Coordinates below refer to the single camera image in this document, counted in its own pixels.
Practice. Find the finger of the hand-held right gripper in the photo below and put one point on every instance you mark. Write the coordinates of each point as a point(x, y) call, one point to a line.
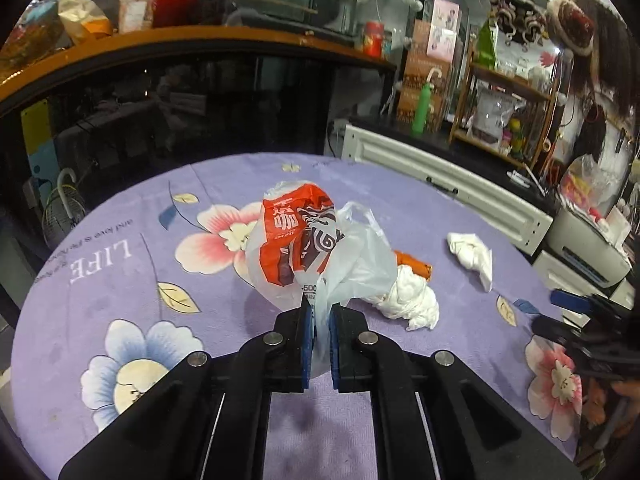
point(555, 329)
point(567, 300)

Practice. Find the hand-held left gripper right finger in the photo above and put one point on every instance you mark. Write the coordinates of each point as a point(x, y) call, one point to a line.
point(334, 355)

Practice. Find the clear bag with red contents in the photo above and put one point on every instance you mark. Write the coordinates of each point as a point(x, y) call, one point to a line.
point(582, 185)

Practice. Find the red and white plastic bag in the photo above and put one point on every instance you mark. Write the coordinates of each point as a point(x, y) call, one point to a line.
point(300, 240)

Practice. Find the red woven hat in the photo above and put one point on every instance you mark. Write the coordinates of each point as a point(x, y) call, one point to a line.
point(572, 25)

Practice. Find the pink and white boxes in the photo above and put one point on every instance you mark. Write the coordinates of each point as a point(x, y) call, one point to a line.
point(442, 25)

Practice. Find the hanging curled ornaments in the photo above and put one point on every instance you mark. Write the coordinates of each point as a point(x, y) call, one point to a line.
point(517, 20)

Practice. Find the large crumpled white tissue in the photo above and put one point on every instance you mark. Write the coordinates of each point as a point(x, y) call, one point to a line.
point(410, 300)

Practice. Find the green folded umbrella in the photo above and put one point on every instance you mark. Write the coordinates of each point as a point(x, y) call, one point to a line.
point(422, 107)

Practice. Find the small white drawer unit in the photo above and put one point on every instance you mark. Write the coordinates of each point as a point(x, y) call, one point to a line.
point(552, 275)

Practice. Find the stacked brown cardboard boxes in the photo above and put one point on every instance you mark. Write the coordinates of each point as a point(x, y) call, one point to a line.
point(425, 90)

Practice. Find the wooden shelf rack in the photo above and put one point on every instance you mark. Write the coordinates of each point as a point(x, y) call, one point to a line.
point(547, 110)

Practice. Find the red tin can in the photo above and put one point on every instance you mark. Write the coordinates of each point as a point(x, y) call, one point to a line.
point(373, 37)

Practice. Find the long white cabinet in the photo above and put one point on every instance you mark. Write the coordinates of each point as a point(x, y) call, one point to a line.
point(450, 175)

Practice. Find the silver foil pouch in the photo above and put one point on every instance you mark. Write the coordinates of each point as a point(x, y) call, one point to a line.
point(492, 120)

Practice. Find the purple floral tablecloth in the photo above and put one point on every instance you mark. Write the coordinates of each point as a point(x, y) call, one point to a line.
point(125, 210)

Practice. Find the glass counter with wooden top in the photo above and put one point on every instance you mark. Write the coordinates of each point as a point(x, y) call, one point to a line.
point(175, 110)

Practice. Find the orange crochet item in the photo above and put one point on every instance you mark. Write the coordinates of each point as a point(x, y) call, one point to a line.
point(414, 262)

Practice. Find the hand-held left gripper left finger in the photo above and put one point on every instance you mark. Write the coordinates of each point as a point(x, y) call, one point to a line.
point(306, 355)

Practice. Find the green packet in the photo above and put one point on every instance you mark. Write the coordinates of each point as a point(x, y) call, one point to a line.
point(486, 45)

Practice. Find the white printer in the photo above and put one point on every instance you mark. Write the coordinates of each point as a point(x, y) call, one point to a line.
point(585, 250)

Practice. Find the small crumpled white tissue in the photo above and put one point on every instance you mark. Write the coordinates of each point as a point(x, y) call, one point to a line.
point(470, 255)

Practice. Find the beige and orange snack bag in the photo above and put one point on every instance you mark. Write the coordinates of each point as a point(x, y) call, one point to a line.
point(82, 12)

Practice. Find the small grey fan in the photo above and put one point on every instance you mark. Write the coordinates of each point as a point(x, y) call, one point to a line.
point(62, 210)

